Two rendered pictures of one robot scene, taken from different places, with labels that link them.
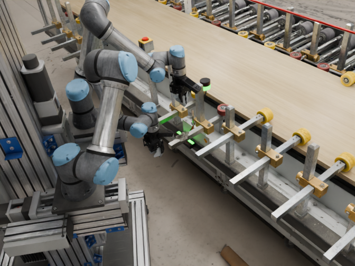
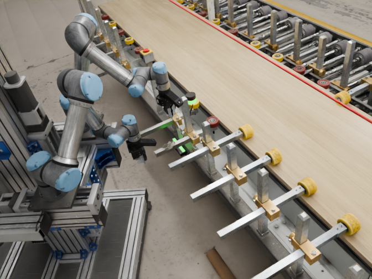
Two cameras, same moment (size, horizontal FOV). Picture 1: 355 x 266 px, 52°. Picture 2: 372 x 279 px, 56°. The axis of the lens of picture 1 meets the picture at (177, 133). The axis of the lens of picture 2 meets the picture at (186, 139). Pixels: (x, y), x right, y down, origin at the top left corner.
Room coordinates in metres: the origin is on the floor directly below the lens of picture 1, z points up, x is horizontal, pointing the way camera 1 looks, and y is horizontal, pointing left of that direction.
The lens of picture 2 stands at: (0.07, -0.48, 2.29)
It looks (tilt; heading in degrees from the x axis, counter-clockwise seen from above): 41 degrees down; 12
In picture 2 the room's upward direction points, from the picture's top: 11 degrees counter-clockwise
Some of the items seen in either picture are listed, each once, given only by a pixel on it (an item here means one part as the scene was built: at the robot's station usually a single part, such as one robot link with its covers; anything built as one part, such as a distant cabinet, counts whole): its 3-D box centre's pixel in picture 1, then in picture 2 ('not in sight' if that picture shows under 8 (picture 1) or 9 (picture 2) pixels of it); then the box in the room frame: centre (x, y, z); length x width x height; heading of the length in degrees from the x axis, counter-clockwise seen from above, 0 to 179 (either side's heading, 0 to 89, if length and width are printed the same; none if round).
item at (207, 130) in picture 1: (203, 124); (191, 135); (1.71, -0.16, 0.85); 0.13 x 0.06 x 0.05; 33
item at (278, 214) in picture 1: (312, 187); (265, 209); (1.05, -0.56, 0.95); 0.50 x 0.04 x 0.04; 123
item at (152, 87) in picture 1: (151, 79); (154, 87); (2.16, 0.13, 0.93); 0.05 x 0.04 x 0.45; 33
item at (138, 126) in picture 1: (138, 125); (116, 135); (1.42, 0.19, 1.12); 0.11 x 0.11 x 0.08; 64
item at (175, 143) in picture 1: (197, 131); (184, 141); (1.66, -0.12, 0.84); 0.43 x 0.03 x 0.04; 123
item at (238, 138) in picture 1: (233, 131); (210, 145); (1.50, -0.30, 0.95); 0.13 x 0.06 x 0.05; 33
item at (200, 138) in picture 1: (195, 134); (186, 143); (1.74, -0.11, 0.75); 0.26 x 0.01 x 0.10; 33
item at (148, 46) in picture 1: (146, 45); (147, 56); (2.15, 0.13, 1.18); 0.07 x 0.07 x 0.08; 33
